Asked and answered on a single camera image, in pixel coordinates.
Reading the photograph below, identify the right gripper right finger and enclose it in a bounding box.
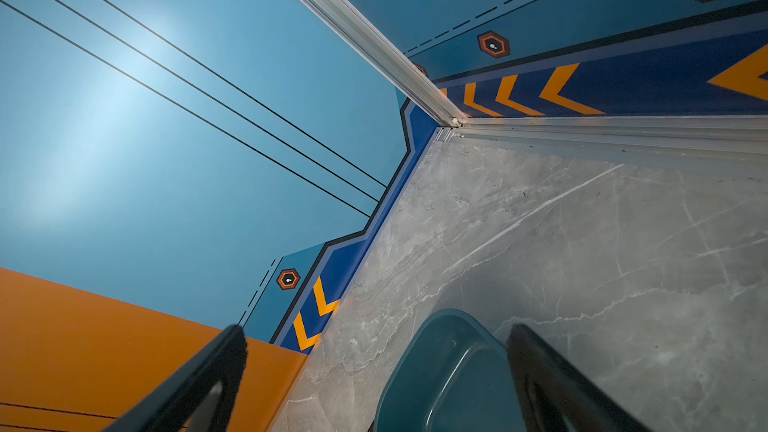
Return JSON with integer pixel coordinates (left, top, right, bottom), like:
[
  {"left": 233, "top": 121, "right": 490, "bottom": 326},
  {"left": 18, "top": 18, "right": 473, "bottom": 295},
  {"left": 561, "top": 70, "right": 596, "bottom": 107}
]
[{"left": 507, "top": 324, "right": 648, "bottom": 431}]

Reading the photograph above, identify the teal plastic tray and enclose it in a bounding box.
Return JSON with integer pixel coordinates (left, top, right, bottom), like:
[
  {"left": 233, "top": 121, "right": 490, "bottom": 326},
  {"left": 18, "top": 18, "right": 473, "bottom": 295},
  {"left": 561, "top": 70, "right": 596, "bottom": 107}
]
[{"left": 372, "top": 309, "right": 526, "bottom": 431}]

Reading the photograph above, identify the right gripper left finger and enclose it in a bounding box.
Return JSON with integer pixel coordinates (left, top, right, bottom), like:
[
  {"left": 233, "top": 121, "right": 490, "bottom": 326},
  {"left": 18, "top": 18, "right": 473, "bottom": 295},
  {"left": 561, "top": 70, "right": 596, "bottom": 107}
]
[{"left": 106, "top": 325, "right": 247, "bottom": 431}]

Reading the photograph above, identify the aluminium corner post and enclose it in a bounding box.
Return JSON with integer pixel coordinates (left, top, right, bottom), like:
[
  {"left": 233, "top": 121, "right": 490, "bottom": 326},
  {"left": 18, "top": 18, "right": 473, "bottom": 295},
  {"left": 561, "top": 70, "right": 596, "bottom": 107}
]
[{"left": 300, "top": 0, "right": 466, "bottom": 128}]

